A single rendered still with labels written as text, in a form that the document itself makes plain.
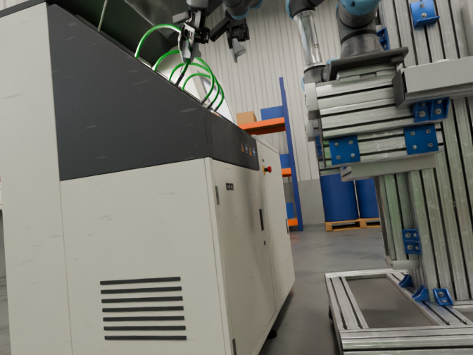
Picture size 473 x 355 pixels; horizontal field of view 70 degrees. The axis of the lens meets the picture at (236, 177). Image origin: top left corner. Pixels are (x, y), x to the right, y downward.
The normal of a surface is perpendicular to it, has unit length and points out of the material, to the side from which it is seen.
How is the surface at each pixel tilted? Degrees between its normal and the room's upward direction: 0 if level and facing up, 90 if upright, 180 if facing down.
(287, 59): 90
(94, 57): 90
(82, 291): 90
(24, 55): 90
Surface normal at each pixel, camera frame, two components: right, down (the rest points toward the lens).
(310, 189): -0.20, -0.05
